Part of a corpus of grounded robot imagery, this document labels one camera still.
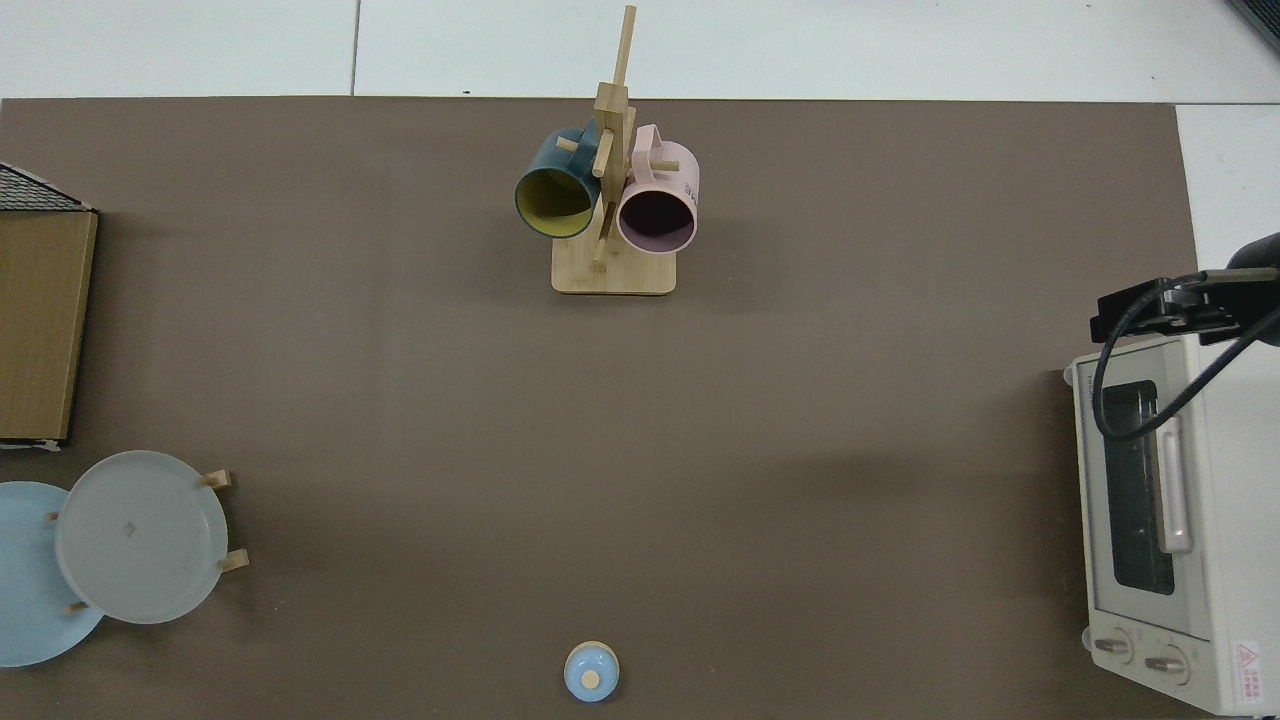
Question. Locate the pale toaster oven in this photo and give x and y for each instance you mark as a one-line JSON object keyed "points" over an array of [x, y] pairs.
{"points": [[1220, 520]]}

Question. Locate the dark ribbed corner object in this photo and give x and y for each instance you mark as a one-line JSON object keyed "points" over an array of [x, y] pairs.
{"points": [[1262, 15]]}

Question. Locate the pink cup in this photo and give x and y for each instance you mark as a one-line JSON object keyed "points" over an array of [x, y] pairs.
{"points": [[670, 185]]}

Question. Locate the wooden cup stand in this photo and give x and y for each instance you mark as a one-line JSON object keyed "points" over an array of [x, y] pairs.
{"points": [[612, 275]]}

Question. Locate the brown table cloth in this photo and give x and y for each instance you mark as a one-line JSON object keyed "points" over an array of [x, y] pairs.
{"points": [[600, 450]]}

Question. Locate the dark teal cup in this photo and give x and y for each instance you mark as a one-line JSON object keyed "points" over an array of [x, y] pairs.
{"points": [[555, 160]]}

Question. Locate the small blue round thing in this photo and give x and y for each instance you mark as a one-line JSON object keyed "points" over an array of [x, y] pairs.
{"points": [[591, 672]]}

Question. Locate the wooden plate rack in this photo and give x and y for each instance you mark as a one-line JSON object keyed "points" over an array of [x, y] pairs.
{"points": [[235, 560]]}

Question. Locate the grey plate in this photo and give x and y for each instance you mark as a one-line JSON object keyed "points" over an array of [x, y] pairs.
{"points": [[140, 540]]}

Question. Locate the light blue plate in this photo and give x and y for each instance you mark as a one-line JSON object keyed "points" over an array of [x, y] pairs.
{"points": [[30, 600]]}

